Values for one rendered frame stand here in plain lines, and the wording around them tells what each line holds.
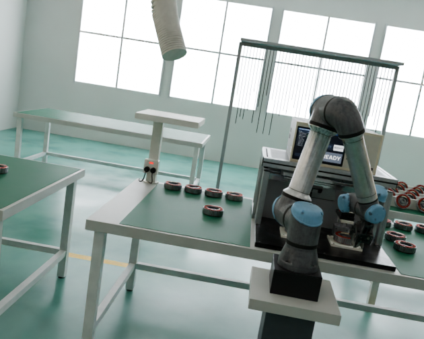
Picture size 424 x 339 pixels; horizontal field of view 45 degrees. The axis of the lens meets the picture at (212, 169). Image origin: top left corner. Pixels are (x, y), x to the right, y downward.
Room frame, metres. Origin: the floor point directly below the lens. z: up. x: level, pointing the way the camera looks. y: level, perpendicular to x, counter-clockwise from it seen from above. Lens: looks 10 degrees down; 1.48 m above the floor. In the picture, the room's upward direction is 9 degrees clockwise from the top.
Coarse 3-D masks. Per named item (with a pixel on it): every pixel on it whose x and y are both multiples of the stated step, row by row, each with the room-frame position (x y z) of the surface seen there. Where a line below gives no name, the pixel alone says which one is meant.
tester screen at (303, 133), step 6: (300, 132) 2.57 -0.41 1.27; (306, 132) 2.57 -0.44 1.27; (300, 138) 2.57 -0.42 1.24; (306, 138) 2.57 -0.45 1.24; (336, 138) 2.56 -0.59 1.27; (300, 144) 2.57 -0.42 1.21; (336, 144) 2.56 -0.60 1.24; (342, 144) 2.55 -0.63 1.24; (294, 150) 2.57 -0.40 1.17; (300, 150) 2.57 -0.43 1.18; (330, 150) 2.56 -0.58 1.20; (294, 156) 2.57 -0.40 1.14; (330, 162) 2.56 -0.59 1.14
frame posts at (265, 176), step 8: (264, 168) 2.63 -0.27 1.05; (264, 176) 2.53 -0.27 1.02; (264, 184) 2.54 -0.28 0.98; (264, 192) 2.53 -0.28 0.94; (392, 192) 2.49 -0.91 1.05; (256, 208) 2.63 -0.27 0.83; (384, 208) 2.49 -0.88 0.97; (256, 216) 2.53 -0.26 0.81; (376, 224) 2.59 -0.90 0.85; (384, 224) 2.49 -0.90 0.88; (376, 232) 2.59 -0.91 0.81; (376, 240) 2.50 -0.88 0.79
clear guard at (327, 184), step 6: (288, 174) 2.45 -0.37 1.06; (288, 180) 2.33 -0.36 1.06; (318, 180) 2.42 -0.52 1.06; (324, 180) 2.44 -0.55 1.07; (330, 180) 2.47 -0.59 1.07; (288, 186) 2.31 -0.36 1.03; (324, 186) 2.32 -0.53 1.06; (330, 186) 2.33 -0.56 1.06; (312, 192) 2.30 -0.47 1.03; (324, 192) 2.30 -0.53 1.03; (330, 192) 2.30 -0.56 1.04; (324, 198) 2.28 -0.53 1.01; (330, 198) 2.28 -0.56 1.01
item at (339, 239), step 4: (336, 232) 2.44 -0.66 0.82; (340, 232) 2.45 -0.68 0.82; (344, 232) 2.46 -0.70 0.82; (336, 236) 2.40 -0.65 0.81; (340, 236) 2.38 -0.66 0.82; (344, 236) 2.43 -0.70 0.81; (348, 236) 2.44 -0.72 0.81; (336, 240) 2.39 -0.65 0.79; (340, 240) 2.38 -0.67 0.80; (344, 240) 2.37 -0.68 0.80; (348, 240) 2.37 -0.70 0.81; (348, 244) 2.36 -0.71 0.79
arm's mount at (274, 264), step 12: (276, 264) 1.78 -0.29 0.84; (276, 276) 1.73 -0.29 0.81; (288, 276) 1.73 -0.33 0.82; (300, 276) 1.72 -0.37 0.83; (312, 276) 1.72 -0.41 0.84; (276, 288) 1.73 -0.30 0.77; (288, 288) 1.73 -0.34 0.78; (300, 288) 1.72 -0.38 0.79; (312, 288) 1.72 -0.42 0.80; (312, 300) 1.72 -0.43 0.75
